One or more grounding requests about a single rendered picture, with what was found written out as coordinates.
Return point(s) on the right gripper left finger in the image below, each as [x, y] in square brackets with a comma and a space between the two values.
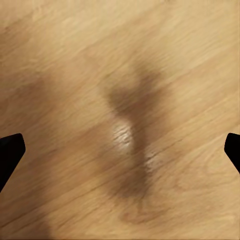
[12, 149]

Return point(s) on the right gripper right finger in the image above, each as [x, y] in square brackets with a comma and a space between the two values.
[232, 149]

